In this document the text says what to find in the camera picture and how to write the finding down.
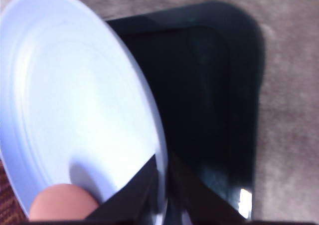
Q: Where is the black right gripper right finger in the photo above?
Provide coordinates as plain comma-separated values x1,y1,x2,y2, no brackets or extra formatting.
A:
166,151,250,225

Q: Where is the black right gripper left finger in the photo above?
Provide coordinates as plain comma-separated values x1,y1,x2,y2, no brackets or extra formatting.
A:
84,154,160,225

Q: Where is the brown egg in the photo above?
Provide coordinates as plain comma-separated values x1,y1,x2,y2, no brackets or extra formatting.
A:
29,184,98,221

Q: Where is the blue round plate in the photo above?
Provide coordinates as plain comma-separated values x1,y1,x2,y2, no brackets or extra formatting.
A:
0,0,168,222

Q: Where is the brown wicker basket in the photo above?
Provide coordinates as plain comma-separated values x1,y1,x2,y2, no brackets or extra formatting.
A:
0,160,35,224

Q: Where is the black rectangular tray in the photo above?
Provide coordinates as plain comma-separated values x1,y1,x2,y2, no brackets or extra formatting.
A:
107,1,266,218

